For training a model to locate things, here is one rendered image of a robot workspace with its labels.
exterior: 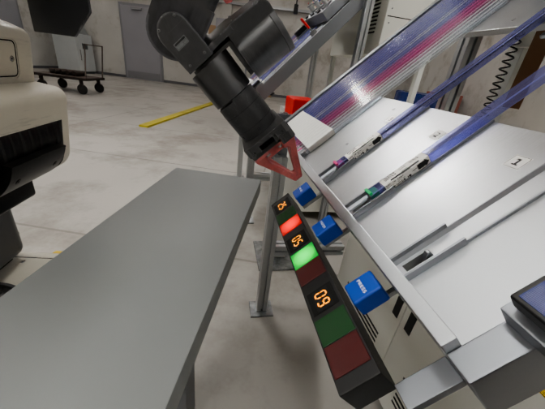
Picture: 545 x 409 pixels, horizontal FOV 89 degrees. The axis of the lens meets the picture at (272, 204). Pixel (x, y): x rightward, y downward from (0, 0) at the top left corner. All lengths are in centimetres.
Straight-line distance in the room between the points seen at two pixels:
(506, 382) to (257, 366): 87
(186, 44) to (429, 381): 38
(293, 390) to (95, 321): 74
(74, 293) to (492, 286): 43
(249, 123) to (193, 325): 26
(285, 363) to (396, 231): 82
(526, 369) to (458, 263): 8
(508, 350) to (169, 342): 29
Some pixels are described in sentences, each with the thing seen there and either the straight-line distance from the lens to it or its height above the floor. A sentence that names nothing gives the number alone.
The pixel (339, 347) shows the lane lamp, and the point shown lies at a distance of 29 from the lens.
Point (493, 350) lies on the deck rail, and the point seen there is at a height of 74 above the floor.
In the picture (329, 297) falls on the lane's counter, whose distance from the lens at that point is 32.
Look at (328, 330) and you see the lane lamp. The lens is 30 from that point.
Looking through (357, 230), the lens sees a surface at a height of 73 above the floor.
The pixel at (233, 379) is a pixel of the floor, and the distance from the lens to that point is 102.
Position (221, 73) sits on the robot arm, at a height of 86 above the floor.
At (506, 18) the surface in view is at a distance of 67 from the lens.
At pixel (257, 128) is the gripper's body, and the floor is 80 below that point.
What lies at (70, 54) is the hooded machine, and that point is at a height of 52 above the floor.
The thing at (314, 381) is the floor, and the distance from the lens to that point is 106.
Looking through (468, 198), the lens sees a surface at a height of 79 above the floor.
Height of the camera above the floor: 88
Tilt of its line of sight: 26 degrees down
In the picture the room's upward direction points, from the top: 7 degrees clockwise
